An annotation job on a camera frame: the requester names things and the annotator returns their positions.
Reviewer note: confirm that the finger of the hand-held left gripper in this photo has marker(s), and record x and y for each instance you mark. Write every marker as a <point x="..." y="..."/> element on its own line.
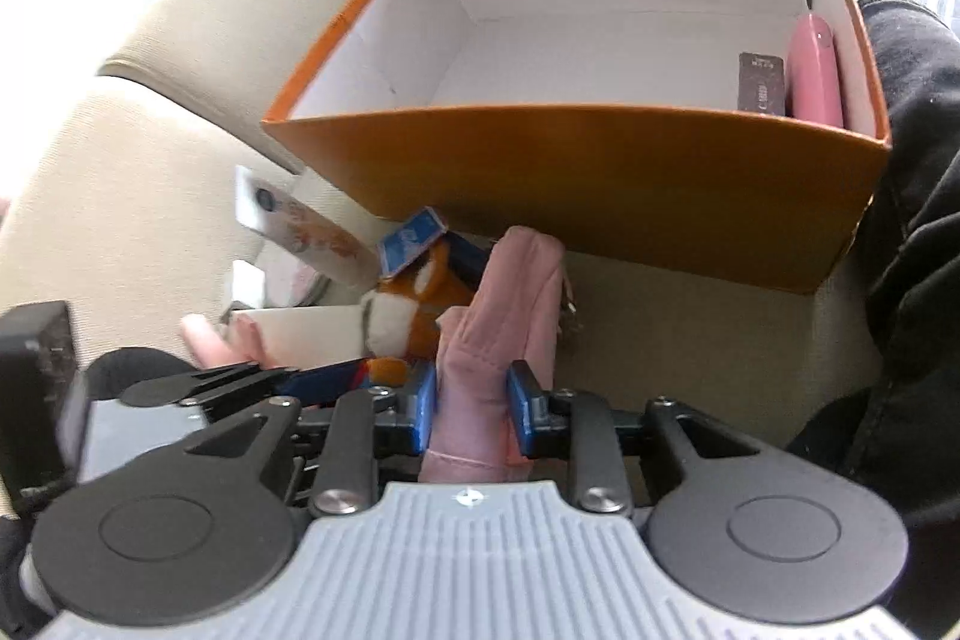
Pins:
<point x="322" y="381"/>

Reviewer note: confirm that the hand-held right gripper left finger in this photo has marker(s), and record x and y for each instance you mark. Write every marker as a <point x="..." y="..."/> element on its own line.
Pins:
<point x="424" y="407"/>

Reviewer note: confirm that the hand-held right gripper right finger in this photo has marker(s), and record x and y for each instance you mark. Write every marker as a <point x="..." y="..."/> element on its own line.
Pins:
<point x="519" y="411"/>

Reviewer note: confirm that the pink fabric pouch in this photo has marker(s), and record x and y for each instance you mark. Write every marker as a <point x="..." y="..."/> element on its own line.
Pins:
<point x="480" y="325"/>

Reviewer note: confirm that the orange cardboard box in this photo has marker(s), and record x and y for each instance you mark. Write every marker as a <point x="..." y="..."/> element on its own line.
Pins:
<point x="600" y="197"/>

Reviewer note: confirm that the orange fox plush toy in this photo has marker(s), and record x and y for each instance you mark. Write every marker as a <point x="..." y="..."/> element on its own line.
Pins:
<point x="409" y="317"/>

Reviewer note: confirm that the printed white packet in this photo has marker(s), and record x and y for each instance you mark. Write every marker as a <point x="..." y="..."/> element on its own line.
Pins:
<point x="315" y="231"/>

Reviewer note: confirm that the blue card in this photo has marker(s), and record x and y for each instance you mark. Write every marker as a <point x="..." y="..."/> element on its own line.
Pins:
<point x="409" y="239"/>

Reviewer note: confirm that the beige sofa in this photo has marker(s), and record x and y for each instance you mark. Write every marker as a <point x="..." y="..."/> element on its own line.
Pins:
<point x="225" y="10"/>

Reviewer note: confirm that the brown flat card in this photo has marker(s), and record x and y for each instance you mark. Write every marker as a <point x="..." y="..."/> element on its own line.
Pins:
<point x="761" y="85"/>

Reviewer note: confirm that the person's black trouser leg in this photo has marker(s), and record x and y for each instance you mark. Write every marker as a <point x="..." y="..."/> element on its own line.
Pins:
<point x="915" y="220"/>

